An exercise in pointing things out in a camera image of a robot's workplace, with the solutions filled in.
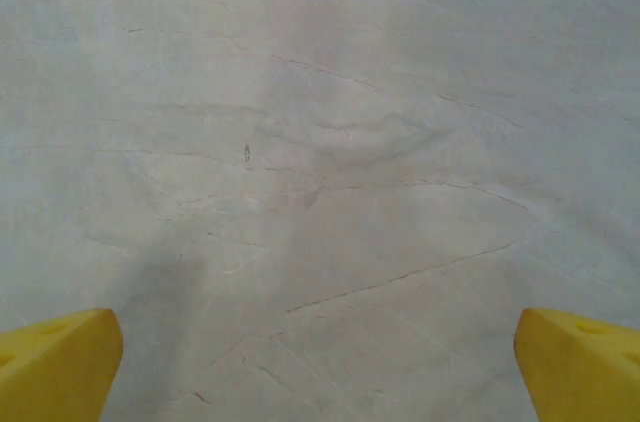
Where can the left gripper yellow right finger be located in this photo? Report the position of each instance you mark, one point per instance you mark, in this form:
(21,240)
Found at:
(585,377)

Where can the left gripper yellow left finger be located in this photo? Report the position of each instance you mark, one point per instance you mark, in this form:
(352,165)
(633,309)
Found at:
(55,372)

